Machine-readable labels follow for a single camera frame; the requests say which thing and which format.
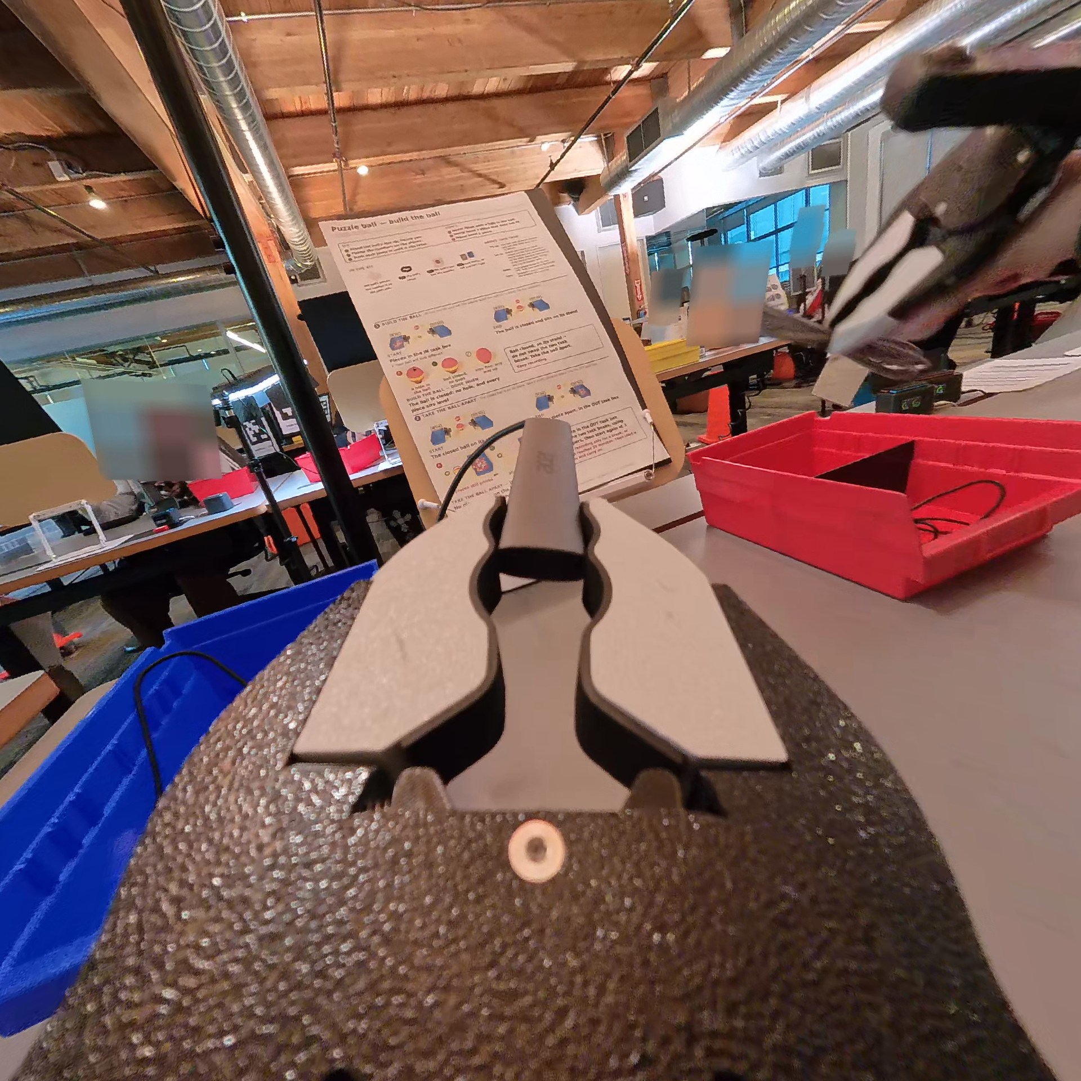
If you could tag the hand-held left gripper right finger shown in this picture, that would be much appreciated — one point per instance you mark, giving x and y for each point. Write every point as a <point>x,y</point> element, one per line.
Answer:
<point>676,667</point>

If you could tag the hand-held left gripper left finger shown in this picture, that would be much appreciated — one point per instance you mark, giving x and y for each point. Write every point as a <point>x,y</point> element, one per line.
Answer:
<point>405,659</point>

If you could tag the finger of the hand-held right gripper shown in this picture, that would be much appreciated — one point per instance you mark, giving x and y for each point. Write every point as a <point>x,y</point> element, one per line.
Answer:
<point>878,253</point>
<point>878,304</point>

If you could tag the red plastic bin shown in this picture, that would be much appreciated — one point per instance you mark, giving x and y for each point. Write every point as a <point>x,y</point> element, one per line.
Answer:
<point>802,524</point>

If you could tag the black device with green label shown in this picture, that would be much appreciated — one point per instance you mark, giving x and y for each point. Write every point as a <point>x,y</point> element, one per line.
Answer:
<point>916,397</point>

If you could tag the white paper sheet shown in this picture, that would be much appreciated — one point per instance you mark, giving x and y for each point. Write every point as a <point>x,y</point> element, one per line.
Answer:
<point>1022,373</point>

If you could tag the black bin divider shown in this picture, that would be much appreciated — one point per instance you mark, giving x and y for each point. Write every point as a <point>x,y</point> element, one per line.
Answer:
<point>878,477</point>

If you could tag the orange traffic cone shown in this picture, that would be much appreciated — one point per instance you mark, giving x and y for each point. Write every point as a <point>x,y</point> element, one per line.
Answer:
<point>716,418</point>

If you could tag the small red bin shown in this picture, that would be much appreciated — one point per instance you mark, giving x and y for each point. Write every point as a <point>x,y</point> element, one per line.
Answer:
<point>355,456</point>
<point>224,484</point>

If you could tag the yellow plastic bin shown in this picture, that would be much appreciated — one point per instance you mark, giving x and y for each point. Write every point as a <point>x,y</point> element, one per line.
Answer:
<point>673,355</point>

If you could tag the tan rounded board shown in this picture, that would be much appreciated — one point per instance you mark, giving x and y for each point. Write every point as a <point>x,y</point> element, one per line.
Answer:
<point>356,395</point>
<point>51,481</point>

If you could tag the white work table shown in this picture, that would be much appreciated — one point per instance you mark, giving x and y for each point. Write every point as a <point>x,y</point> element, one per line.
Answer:
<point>135,540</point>

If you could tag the black monitor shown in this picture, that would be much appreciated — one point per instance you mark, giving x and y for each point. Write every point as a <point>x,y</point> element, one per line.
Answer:
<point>334,331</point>

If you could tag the printed instruction sheet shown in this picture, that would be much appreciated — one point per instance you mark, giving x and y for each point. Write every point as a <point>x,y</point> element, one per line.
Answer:
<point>473,321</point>

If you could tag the clear acrylic stand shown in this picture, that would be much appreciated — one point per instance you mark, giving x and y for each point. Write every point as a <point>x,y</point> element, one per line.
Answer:
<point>67,532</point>

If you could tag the blue plastic bin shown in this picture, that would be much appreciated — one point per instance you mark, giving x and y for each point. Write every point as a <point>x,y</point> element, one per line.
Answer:
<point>67,802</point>

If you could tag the black metal pole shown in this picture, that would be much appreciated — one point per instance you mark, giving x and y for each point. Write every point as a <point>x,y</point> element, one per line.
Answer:
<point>262,295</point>

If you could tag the silver ventilation duct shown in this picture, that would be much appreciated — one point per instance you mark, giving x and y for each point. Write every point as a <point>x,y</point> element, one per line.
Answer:
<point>844,110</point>
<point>718,93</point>
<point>245,127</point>

